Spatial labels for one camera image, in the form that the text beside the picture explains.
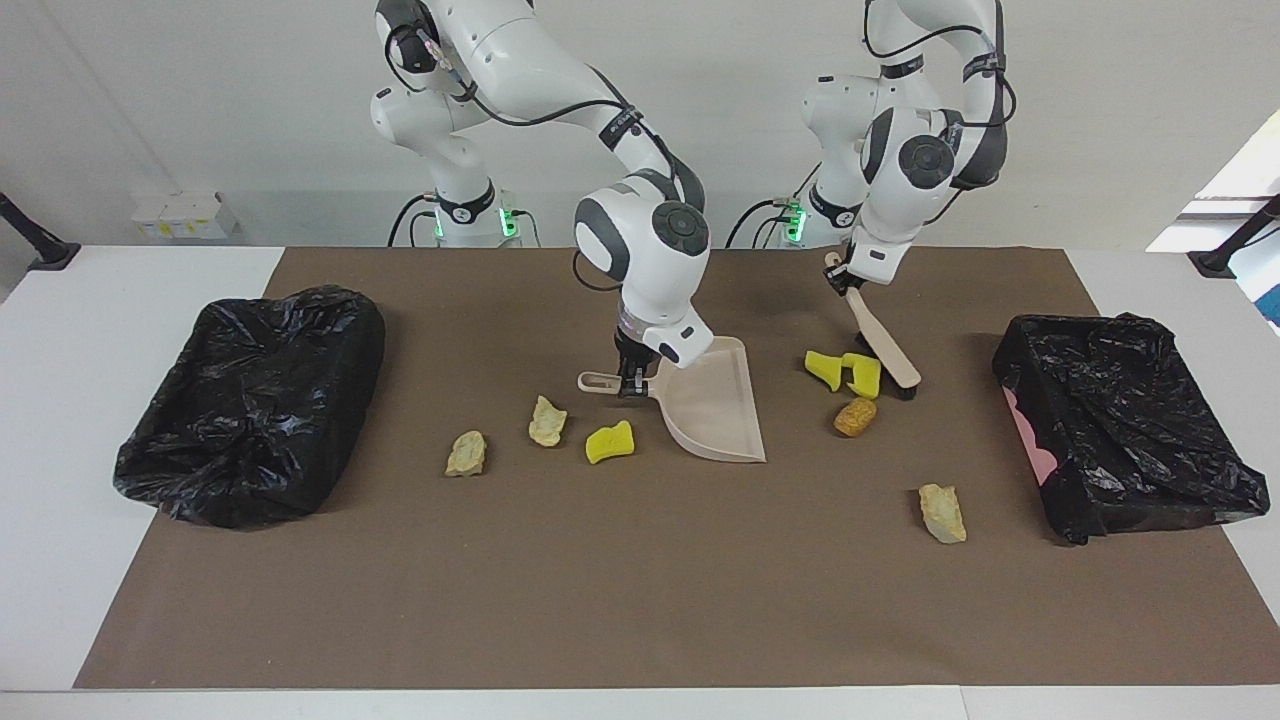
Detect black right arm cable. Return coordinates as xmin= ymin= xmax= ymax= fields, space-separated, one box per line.
xmin=400 ymin=20 xmax=701 ymax=293

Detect pink plastic bin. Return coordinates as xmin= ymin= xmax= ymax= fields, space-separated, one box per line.
xmin=1003 ymin=385 xmax=1059 ymax=481

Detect black bag fully covering bin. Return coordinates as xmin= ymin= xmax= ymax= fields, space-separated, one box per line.
xmin=113 ymin=285 xmax=387 ymax=531

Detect black stand foot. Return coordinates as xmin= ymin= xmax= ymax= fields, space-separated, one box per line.
xmin=1188 ymin=195 xmax=1280 ymax=279
xmin=0 ymin=192 xmax=81 ymax=272

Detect beige foam chunk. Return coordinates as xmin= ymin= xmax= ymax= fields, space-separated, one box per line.
xmin=919 ymin=484 xmax=968 ymax=544
xmin=528 ymin=396 xmax=568 ymax=448
xmin=445 ymin=431 xmax=488 ymax=478

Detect brown table mat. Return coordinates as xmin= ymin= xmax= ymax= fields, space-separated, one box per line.
xmin=73 ymin=247 xmax=1280 ymax=691

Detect black bag lining pink bin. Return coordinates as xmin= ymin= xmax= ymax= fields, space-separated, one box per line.
xmin=992 ymin=313 xmax=1271 ymax=546

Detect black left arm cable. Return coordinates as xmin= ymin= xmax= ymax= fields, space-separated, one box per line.
xmin=860 ymin=0 xmax=1018 ymax=131

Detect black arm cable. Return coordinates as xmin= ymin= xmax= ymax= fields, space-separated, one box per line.
xmin=400 ymin=20 xmax=701 ymax=293
xmin=860 ymin=0 xmax=1018 ymax=131

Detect brown cork piece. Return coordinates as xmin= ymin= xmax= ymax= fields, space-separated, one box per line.
xmin=834 ymin=397 xmax=878 ymax=439

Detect black base cable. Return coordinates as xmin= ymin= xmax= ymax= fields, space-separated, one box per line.
xmin=388 ymin=193 xmax=441 ymax=248
xmin=725 ymin=160 xmax=826 ymax=248

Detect white wall socket box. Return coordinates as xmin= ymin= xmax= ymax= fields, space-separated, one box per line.
xmin=131 ymin=192 xmax=239 ymax=241

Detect black right base cable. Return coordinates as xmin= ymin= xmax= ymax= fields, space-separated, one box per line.
xmin=388 ymin=193 xmax=441 ymax=248

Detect black left base cable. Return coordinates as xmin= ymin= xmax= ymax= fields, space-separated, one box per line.
xmin=725 ymin=160 xmax=826 ymax=248

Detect beige hand brush black bristles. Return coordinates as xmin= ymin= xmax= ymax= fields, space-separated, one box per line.
xmin=824 ymin=250 xmax=922 ymax=401

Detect beige plastic dustpan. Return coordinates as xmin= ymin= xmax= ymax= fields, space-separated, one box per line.
xmin=577 ymin=336 xmax=768 ymax=464

